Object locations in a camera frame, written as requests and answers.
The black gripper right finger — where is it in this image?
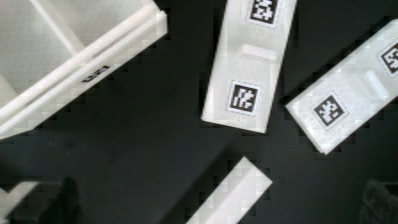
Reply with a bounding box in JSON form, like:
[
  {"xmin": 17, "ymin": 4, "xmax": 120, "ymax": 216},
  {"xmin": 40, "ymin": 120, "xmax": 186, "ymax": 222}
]
[{"xmin": 360, "ymin": 179, "xmax": 398, "ymax": 224}]

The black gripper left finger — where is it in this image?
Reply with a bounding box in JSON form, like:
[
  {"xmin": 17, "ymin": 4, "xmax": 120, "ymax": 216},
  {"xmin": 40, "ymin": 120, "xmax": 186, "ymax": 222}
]
[{"xmin": 0, "ymin": 178, "xmax": 83, "ymax": 224}]

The white door panel with tags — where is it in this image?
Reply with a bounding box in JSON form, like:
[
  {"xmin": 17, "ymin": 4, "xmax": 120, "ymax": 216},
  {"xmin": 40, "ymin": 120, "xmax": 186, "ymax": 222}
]
[{"xmin": 202, "ymin": 0, "xmax": 297, "ymax": 133}]

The white cabinet body box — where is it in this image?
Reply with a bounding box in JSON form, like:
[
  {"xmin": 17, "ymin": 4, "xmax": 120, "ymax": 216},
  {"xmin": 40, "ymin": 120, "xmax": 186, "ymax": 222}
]
[{"xmin": 0, "ymin": 0, "xmax": 168, "ymax": 140}]

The white cabinet top block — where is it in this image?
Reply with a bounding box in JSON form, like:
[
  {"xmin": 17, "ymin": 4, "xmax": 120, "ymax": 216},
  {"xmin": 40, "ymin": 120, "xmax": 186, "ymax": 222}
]
[{"xmin": 186, "ymin": 158, "xmax": 273, "ymax": 224}]

